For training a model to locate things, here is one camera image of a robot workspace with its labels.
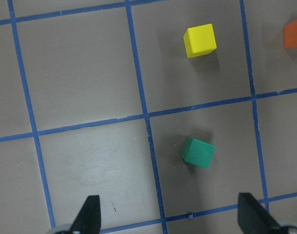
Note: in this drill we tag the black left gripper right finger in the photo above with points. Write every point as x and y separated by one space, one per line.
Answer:
253 218

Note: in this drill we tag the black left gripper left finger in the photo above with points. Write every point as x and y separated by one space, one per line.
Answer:
88 220

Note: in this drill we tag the green wooden block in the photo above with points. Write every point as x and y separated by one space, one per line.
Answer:
197 152

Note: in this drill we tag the yellow wooden block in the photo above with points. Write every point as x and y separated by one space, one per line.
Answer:
199 40

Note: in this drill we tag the orange wooden block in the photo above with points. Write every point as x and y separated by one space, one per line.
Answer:
290 35

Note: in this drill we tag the brown grid paper mat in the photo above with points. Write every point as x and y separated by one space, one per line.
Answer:
97 97

